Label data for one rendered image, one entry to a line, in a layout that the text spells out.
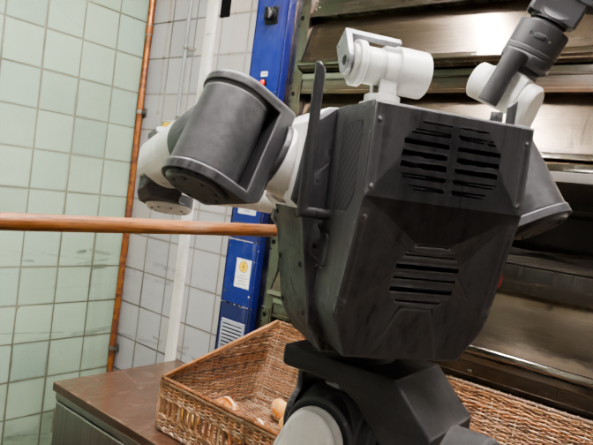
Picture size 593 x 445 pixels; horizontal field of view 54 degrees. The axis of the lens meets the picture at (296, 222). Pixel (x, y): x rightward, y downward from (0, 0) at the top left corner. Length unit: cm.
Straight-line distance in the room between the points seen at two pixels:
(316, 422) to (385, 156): 36
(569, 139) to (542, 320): 46
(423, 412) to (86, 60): 212
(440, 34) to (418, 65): 98
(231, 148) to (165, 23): 202
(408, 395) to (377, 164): 29
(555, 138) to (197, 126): 110
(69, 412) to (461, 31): 166
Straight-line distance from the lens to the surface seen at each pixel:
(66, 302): 264
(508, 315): 166
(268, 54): 216
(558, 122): 165
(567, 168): 146
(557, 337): 162
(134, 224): 116
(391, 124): 63
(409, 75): 84
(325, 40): 206
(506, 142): 70
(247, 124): 73
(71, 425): 207
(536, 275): 162
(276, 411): 187
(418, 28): 188
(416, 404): 76
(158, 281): 254
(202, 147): 70
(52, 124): 251
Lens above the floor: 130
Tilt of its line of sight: 3 degrees down
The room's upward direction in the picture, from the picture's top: 8 degrees clockwise
